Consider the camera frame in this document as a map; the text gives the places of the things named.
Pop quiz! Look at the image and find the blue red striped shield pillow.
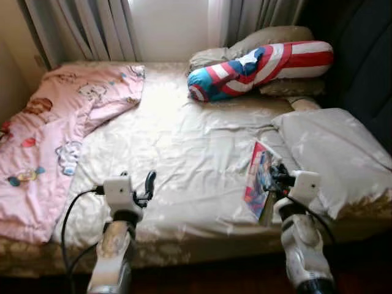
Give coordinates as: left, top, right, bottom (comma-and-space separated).
187, 40, 334, 103

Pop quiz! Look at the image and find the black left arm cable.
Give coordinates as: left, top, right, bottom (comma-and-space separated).
60, 186, 106, 294

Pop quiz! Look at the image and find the dark upholstered chair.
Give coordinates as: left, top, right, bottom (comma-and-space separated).
300, 0, 392, 154

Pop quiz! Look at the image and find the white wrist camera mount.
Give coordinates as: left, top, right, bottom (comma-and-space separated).
102, 176, 143, 212
288, 170, 321, 206

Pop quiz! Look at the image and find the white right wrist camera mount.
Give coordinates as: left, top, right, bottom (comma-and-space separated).
288, 170, 321, 206

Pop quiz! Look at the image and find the grey pleated curtain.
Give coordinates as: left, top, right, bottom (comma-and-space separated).
18, 0, 141, 68
208, 0, 307, 47

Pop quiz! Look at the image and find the pink cartoon print blanket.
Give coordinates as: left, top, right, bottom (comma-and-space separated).
0, 63, 146, 244

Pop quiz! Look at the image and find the large beige pillow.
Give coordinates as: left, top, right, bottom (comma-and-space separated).
271, 108, 392, 220

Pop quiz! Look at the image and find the colourful comic book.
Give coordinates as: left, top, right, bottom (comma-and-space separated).
244, 141, 284, 224

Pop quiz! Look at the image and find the beige floral bed cover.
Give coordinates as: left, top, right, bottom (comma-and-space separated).
0, 60, 392, 279

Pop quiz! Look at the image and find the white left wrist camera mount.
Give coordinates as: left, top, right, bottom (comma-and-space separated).
102, 176, 143, 212

